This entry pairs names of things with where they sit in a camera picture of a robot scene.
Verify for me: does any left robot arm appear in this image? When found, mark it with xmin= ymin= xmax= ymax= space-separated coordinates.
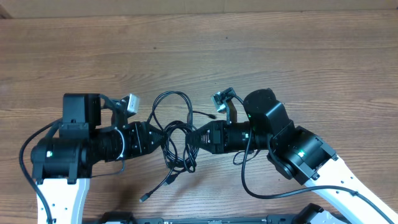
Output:
xmin=30 ymin=93 xmax=166 ymax=223

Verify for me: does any black usb cable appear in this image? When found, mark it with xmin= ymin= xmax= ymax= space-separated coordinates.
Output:
xmin=146 ymin=90 xmax=193 ymax=203
xmin=163 ymin=121 xmax=200 ymax=174
xmin=161 ymin=110 xmax=217 ymax=187

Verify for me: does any black aluminium mounting rail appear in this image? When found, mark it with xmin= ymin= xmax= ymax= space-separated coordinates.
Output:
xmin=82 ymin=203 xmax=345 ymax=224

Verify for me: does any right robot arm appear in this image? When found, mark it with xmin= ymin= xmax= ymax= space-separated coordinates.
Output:
xmin=185 ymin=88 xmax=397 ymax=223

